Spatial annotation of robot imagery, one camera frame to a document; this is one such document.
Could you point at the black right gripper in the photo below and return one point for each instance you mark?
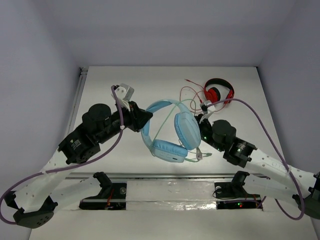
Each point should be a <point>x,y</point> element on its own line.
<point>198,118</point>

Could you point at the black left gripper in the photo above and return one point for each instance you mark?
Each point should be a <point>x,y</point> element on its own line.
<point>135,118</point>

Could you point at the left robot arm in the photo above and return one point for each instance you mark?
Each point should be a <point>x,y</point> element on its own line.
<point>36,199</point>

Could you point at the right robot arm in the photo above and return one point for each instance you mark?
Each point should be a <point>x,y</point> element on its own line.
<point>262,174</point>

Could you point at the red black headphones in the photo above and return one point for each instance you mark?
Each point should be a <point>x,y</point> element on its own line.
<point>212,94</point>

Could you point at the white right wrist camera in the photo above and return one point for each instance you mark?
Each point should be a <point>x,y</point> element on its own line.
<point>208,108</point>

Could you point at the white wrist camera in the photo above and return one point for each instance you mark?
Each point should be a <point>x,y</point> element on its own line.
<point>208,108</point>
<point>123,94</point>

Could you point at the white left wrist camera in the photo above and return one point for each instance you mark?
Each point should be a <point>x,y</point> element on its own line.
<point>123,94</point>

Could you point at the metal base rail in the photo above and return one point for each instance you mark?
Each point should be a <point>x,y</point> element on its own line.
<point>141,176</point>

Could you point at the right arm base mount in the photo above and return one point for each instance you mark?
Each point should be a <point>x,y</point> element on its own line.
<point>231,195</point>

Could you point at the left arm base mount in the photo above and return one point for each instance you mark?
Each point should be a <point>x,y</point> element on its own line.
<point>111,196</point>

